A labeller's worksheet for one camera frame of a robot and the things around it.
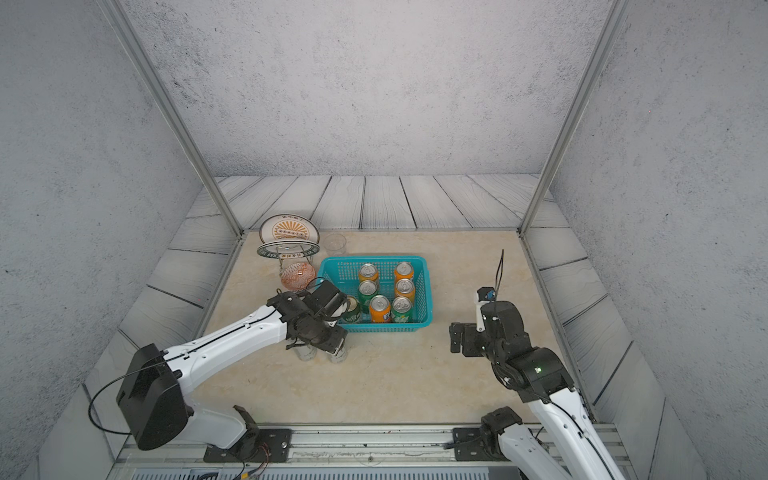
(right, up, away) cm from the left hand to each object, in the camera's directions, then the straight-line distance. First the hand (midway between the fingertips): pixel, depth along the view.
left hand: (339, 343), depth 81 cm
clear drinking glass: (-7, +27, +31) cm, 42 cm away
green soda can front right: (+17, +8, +6) cm, 20 cm away
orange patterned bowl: (-19, +16, +24) cm, 34 cm away
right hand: (+33, +6, -8) cm, 34 cm away
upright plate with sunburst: (-21, +33, +21) cm, 44 cm away
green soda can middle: (+7, +13, +10) cm, 18 cm away
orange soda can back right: (+18, +19, +14) cm, 29 cm away
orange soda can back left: (+7, +18, +13) cm, 23 cm away
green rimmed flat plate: (-20, +26, +18) cm, 37 cm away
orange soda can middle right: (+18, +13, +10) cm, 25 cm away
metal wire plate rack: (-22, +23, +27) cm, 42 cm away
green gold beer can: (+3, +7, +6) cm, 10 cm away
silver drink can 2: (0, -5, +4) cm, 6 cm away
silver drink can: (-10, -4, +4) cm, 12 cm away
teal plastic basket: (-3, +17, +21) cm, 27 cm away
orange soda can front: (+11, +8, +6) cm, 15 cm away
